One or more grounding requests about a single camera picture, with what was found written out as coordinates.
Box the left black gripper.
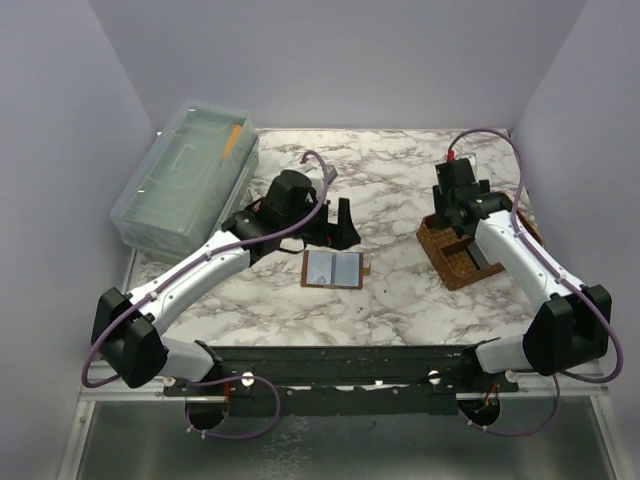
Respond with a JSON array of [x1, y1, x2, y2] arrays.
[[280, 192, 359, 248]]

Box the white VIP credit card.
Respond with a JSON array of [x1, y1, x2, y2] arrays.
[[306, 252, 333, 285]]

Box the brown leather card holder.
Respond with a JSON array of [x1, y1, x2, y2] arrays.
[[300, 250, 371, 290]]

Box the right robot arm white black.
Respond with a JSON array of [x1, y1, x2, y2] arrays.
[[433, 158, 612, 392]]

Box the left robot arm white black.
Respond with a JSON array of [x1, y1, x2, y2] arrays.
[[91, 167, 361, 395]]

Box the silver cards in tray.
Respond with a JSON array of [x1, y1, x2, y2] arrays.
[[466, 241, 493, 270]]

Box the brown woven wicker tray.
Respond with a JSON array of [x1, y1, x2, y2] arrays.
[[417, 192, 545, 292]]

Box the orange pencil in box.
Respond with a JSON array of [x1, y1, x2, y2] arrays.
[[221, 124, 243, 160]]

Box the clear plastic storage box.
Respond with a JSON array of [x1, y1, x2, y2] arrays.
[[111, 101, 259, 263]]

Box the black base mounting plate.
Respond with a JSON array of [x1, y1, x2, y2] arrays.
[[164, 345, 518, 417]]

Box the aluminium rail frame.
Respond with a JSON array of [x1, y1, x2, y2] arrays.
[[61, 378, 635, 479]]

